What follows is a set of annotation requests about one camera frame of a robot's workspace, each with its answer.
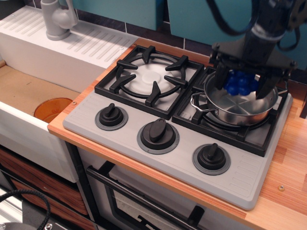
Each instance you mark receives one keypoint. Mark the wooden drawer front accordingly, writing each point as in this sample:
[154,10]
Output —
[65,199]

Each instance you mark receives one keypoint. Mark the orange plastic plate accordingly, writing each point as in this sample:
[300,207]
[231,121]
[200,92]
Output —
[51,108]

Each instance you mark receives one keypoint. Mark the black middle stove knob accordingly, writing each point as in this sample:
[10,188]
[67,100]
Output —
[158,137]

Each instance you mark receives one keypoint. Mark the black left burner grate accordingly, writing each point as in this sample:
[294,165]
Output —
[149,82]

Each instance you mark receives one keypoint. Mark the black left stove knob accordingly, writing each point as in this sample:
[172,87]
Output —
[111,118]

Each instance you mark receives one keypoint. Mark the toy oven door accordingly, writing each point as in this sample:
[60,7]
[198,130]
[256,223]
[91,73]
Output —
[135,203]

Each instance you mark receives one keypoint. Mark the grey toy stove top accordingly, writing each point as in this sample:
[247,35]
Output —
[193,147]

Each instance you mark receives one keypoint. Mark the black right burner grate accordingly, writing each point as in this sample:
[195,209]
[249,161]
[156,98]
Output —
[257,139]

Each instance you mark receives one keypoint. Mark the blue toy blueberry cluster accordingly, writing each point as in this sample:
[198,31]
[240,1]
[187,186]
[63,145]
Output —
[240,83]

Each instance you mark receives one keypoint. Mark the black stove knob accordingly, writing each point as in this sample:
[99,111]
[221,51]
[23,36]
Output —
[158,137]
[111,118]
[211,159]

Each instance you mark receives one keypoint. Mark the white toy sink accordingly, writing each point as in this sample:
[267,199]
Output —
[34,69]

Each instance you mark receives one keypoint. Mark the black burner grate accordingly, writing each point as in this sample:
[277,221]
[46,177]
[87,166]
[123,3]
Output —
[257,139]
[149,82]

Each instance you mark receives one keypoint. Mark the grey toy faucet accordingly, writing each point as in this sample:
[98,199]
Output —
[58,21]

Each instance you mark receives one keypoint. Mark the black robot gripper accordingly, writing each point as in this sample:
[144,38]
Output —
[255,53]

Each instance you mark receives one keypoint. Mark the stainless steel pot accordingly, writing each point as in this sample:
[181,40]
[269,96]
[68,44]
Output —
[238,110]

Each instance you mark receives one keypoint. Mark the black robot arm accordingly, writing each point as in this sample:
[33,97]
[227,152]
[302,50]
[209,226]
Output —
[273,27]

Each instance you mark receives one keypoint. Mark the black right stove knob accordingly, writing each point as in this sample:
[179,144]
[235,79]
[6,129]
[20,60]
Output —
[211,159]

